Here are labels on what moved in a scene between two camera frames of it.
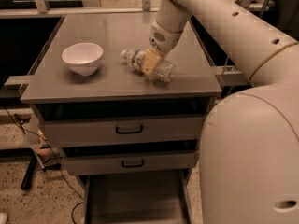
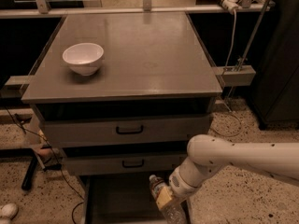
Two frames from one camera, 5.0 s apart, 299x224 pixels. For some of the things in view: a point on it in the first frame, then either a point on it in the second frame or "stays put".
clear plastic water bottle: [164, 71] → [174, 211]
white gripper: [163, 38] → [179, 183]
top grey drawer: [84, 131] stays put
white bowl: [82, 58] stays put
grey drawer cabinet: [133, 142] stays put
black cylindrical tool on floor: [26, 182] stays put
